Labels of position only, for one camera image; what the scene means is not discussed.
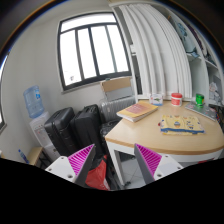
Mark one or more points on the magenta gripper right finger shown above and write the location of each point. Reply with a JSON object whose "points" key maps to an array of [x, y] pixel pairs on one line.
{"points": [[154, 166]]}

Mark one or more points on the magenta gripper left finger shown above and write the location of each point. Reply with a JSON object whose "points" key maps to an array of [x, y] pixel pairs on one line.
{"points": [[75, 167]]}

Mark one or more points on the red plastic bag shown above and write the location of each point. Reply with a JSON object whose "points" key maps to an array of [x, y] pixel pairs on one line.
{"points": [[96, 177]]}

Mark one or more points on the small wooden side table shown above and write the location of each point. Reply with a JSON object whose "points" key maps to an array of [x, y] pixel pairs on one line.
{"points": [[37, 156]]}

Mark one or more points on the white and wood desk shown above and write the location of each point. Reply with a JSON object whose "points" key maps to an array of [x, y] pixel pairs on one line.
{"points": [[146, 132]]}

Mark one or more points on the black suitcase left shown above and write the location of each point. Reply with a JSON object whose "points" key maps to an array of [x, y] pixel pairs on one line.
{"points": [[60, 133]]}

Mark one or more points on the black suitcase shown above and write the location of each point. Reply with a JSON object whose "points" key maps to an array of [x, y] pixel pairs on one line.
{"points": [[86, 126], [60, 133]]}

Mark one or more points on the black suitcase middle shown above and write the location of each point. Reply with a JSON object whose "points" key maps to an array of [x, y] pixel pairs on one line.
{"points": [[86, 126]]}

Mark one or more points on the small blue bottle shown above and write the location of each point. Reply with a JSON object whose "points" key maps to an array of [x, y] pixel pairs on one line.
{"points": [[23, 156]]}

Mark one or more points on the white water dispenser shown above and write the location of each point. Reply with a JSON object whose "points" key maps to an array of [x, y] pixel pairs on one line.
{"points": [[37, 126]]}

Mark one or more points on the yellow and red book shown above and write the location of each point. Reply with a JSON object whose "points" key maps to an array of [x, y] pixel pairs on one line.
{"points": [[137, 111]]}

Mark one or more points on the clear small plastic box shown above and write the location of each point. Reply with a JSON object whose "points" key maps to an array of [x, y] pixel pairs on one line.
{"points": [[156, 99]]}

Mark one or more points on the silver hard suitcase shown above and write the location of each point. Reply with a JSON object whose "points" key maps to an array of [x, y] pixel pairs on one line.
{"points": [[109, 109]]}

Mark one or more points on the red and white jar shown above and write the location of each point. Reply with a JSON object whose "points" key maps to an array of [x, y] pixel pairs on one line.
{"points": [[176, 99]]}

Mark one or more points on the blue water bottle jug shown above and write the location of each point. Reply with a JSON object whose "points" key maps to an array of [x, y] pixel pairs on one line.
{"points": [[33, 102]]}

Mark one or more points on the grey flat book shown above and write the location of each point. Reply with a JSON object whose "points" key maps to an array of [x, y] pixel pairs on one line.
{"points": [[204, 110]]}

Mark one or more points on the green can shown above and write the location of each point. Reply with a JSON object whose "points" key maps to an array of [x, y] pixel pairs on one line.
{"points": [[199, 99]]}

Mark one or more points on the cardboard box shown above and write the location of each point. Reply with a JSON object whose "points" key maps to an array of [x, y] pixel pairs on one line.
{"points": [[117, 88]]}

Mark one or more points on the white shelf unit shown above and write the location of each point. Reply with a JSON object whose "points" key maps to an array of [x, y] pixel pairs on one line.
{"points": [[207, 74]]}

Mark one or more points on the black framed window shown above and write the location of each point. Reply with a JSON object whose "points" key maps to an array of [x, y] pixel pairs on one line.
{"points": [[91, 48]]}

